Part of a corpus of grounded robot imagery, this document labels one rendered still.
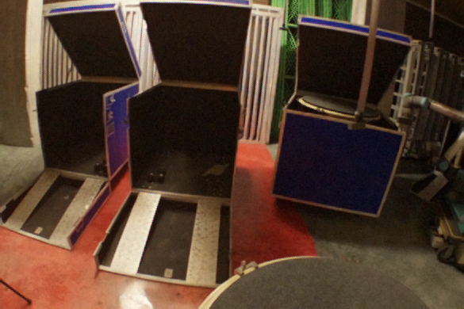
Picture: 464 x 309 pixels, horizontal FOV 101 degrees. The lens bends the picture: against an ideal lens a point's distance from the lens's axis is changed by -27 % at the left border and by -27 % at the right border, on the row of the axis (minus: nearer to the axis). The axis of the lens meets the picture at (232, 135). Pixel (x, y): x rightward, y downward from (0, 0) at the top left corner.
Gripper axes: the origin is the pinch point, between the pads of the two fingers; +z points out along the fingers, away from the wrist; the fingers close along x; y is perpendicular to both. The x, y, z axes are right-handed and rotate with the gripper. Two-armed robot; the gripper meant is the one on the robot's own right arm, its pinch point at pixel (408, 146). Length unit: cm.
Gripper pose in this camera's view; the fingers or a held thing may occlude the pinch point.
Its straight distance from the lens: 252.1
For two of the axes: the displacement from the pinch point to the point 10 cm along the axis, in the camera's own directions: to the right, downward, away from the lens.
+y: -3.1, -0.2, -9.5
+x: 0.1, 10.0, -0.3
